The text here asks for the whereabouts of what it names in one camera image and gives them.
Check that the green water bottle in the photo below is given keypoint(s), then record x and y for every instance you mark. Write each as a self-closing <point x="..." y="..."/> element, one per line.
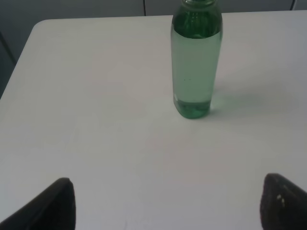
<point x="196" y="38"/>

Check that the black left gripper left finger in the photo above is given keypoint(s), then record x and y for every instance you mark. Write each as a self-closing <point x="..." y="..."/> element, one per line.
<point x="52" y="209"/>

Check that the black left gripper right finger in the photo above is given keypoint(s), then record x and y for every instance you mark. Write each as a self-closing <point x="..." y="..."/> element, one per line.
<point x="283" y="204"/>

